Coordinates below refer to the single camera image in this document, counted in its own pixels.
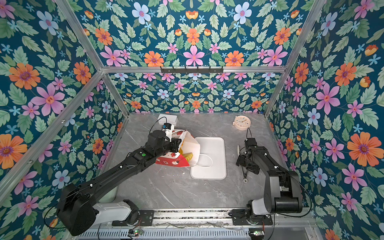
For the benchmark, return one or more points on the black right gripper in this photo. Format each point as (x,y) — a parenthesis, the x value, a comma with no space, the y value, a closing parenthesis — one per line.
(241,161)

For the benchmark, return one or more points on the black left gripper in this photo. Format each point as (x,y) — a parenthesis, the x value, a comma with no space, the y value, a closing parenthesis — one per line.
(176,142)

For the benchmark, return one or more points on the red white paper bag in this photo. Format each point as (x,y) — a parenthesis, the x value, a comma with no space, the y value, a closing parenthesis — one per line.
(189,145)

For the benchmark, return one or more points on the metal tongs white tips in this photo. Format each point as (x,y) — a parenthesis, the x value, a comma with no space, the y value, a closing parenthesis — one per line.
(241,162)

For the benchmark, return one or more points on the long twisted bread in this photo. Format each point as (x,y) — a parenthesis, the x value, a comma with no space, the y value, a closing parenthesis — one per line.
(188,156)

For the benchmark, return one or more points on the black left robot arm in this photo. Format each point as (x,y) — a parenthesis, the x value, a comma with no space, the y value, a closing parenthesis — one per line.
(79,208)

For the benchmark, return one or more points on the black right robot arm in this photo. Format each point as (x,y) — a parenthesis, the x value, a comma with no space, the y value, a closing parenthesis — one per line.
(282,190)

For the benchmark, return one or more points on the white plastic box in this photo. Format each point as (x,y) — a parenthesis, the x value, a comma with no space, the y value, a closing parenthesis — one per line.
(165,118)

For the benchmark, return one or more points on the white rectangular tray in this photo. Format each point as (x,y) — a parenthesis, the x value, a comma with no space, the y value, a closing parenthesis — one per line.
(214,147)

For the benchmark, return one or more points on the pink alarm clock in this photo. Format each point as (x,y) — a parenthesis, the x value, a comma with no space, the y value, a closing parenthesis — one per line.
(241,123)

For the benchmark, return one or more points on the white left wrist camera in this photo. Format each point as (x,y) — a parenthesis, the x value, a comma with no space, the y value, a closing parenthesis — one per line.
(168,128)

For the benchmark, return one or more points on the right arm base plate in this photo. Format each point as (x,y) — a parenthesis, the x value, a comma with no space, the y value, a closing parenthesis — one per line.
(242,217)

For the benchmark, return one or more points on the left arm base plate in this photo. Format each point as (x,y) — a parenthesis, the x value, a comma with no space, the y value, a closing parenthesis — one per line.
(143,218)

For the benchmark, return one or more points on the black hook rail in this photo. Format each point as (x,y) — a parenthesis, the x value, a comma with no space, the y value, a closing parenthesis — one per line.
(190,70)

